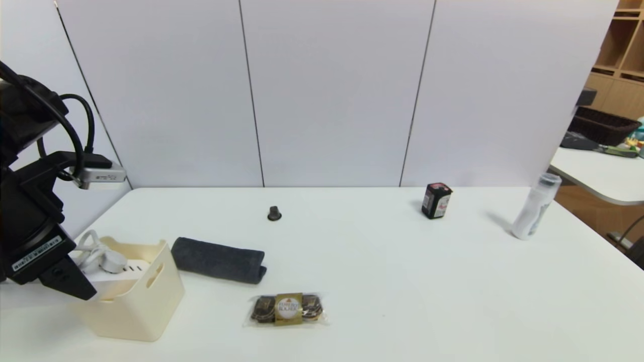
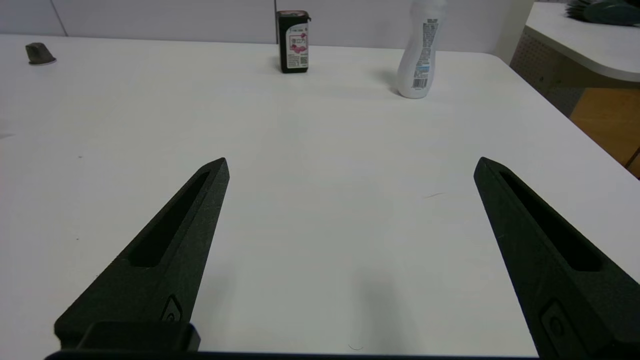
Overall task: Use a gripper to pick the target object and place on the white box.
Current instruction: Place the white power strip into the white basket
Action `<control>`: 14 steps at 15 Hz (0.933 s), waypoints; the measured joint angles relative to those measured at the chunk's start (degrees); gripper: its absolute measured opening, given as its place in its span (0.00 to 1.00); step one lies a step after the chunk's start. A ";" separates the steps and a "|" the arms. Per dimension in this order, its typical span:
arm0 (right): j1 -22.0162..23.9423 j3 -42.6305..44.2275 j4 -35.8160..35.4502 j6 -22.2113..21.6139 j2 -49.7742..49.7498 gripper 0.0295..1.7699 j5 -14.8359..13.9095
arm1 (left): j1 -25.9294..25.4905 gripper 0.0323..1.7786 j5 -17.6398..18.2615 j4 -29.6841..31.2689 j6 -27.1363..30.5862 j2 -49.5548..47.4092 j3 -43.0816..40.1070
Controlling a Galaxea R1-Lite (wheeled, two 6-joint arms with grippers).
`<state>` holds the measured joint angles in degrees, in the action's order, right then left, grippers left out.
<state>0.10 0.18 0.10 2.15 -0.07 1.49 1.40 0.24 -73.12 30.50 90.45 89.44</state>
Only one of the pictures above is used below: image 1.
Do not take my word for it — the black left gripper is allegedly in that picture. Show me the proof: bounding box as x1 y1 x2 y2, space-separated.
0 175 98 302

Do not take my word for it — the white power strip with cable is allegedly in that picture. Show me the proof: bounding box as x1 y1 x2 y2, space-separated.
72 229 152 288

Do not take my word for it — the cream plastic storage box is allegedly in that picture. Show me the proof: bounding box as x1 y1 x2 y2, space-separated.
70 236 185 342

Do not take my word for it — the dark grey rolled towel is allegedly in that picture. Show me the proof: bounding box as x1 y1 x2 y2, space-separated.
171 237 267 285

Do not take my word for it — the Ferrero Rocher chocolate pack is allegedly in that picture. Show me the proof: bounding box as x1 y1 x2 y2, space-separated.
243 292 331 328

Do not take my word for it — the white plastic bottle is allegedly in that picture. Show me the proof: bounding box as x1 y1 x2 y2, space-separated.
511 172 562 240

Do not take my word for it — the dark grey pouch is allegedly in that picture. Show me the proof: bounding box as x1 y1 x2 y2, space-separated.
560 131 600 150

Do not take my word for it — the white neighbouring table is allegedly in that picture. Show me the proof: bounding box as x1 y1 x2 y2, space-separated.
550 146 644 206

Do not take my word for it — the black wicker basket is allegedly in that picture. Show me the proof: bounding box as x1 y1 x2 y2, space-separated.
569 106 642 146

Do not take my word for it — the green flat tool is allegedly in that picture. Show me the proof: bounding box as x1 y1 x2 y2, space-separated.
601 143 639 158

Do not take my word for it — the black chair base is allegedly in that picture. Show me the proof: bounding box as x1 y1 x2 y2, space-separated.
606 216 644 269

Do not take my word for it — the wooden shelf unit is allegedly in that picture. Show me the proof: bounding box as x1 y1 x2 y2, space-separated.
584 0 644 120

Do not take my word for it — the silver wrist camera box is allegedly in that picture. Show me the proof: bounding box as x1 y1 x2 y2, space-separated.
75 167 127 191

